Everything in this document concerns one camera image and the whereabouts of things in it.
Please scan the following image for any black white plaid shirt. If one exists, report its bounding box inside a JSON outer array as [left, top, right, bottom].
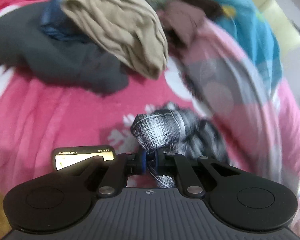
[[130, 102, 230, 188]]

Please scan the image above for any black smartphone lit screen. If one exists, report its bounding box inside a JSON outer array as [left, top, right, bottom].
[[51, 145, 116, 171]]

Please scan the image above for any pink grey patchwork quilt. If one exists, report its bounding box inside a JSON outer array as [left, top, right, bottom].
[[163, 18, 300, 236]]

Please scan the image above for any pink floral bed blanket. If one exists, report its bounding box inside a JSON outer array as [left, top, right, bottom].
[[0, 0, 241, 205]]

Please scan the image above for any dark grey garment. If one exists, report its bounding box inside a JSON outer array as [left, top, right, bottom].
[[0, 2, 129, 94]]

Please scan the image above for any teal striped garment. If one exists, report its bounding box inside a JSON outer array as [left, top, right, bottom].
[[212, 0, 283, 93]]

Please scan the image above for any pale yellow wardrobe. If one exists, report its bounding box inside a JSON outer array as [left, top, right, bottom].
[[252, 0, 300, 56]]

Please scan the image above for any blue denim garment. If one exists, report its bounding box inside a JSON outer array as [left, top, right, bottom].
[[40, 0, 90, 43]]

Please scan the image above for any beige crumpled garment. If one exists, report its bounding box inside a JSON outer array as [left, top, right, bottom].
[[61, 0, 168, 80]]

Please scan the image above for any brown mauve garment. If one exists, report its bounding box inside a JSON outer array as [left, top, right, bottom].
[[159, 0, 223, 48]]

